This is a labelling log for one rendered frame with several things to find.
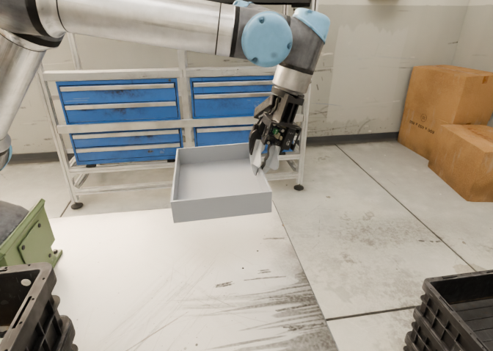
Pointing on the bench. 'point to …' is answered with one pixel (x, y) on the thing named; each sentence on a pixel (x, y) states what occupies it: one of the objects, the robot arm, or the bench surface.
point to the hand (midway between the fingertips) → (258, 169)
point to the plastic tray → (217, 183)
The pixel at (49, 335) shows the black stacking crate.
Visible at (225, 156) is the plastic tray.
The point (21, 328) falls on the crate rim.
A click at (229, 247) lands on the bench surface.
